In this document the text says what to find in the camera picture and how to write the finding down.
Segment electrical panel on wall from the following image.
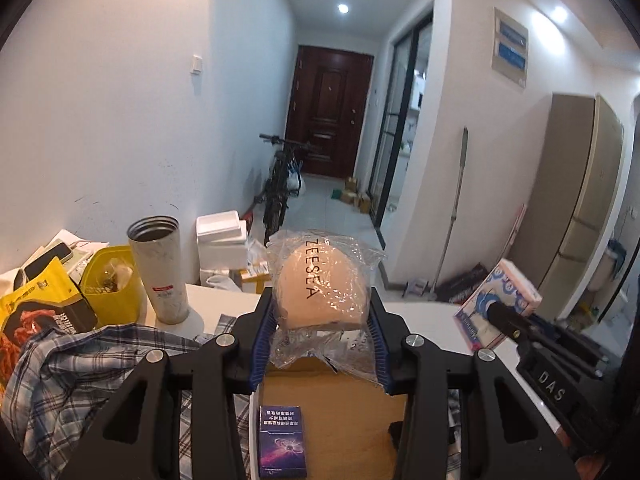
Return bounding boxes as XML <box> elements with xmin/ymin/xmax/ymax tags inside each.
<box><xmin>491</xmin><ymin>8</ymin><xmax>529</xmax><ymax>88</ymax></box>

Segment yellow plastic container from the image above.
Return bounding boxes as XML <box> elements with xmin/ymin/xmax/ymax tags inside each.
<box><xmin>80</xmin><ymin>245</ymin><xmax>146</xmax><ymax>327</ymax></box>

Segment dark red entrance door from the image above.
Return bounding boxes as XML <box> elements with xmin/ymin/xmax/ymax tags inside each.
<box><xmin>285</xmin><ymin>46</ymin><xmax>374</xmax><ymax>179</ymax></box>

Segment gold refrigerator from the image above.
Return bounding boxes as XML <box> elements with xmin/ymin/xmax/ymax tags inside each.
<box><xmin>509</xmin><ymin>93</ymin><xmax>624</xmax><ymax>321</ymax></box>

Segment beige makeup sponge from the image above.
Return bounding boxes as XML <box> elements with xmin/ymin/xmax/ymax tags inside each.
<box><xmin>267</xmin><ymin>230</ymin><xmax>384</xmax><ymax>382</ymax></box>

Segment white foam boxes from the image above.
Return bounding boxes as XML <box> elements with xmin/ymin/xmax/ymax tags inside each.
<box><xmin>195</xmin><ymin>210</ymin><xmax>248</xmax><ymax>285</ymax></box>

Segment black box on floor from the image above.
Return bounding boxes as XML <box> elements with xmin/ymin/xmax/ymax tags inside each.
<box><xmin>435</xmin><ymin>263</ymin><xmax>488</xmax><ymax>304</ymax></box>

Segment pink white stick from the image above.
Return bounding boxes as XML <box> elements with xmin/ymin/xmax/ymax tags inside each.
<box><xmin>506</xmin><ymin>203</ymin><xmax>527</xmax><ymax>252</ymax></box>

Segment black bicycle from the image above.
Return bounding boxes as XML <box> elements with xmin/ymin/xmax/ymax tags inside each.
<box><xmin>243</xmin><ymin>133</ymin><xmax>319</xmax><ymax>245</ymax></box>

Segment black glass sliding door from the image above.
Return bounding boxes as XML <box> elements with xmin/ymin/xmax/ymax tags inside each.
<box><xmin>368</xmin><ymin>14</ymin><xmax>433</xmax><ymax>233</ymax></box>

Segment cardboard boxes on floor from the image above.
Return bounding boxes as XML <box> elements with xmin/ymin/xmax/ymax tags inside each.
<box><xmin>331</xmin><ymin>177</ymin><xmax>372</xmax><ymax>214</ymax></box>

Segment white plastic bag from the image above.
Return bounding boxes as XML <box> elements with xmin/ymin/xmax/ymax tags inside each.
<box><xmin>286</xmin><ymin>162</ymin><xmax>306</xmax><ymax>197</ymax></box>

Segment white wall switch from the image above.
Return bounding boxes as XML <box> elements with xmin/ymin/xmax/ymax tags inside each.
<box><xmin>191</xmin><ymin>55</ymin><xmax>203</xmax><ymax>75</ymax></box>

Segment pink blue patterned box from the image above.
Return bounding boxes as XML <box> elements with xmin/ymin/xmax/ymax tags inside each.
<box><xmin>454</xmin><ymin>259</ymin><xmax>542</xmax><ymax>351</ymax></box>

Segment cardboard tray box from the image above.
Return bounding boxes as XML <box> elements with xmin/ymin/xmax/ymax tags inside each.
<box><xmin>248</xmin><ymin>358</ymin><xmax>407</xmax><ymax>479</ymax></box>

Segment yellow snack bag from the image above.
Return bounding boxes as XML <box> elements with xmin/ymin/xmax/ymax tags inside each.
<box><xmin>0</xmin><ymin>258</ymin><xmax>98</xmax><ymax>394</ymax></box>

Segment blue plaid shirt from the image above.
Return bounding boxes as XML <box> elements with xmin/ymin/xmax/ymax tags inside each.
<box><xmin>0</xmin><ymin>314</ymin><xmax>262</xmax><ymax>480</ymax></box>

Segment mop with green handle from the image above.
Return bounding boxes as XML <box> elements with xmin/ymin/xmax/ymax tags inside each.
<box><xmin>429</xmin><ymin>126</ymin><xmax>469</xmax><ymax>300</ymax></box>

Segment dark blue purple box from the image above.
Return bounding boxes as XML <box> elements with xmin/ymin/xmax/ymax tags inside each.
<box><xmin>258</xmin><ymin>405</ymin><xmax>307</xmax><ymax>479</ymax></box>

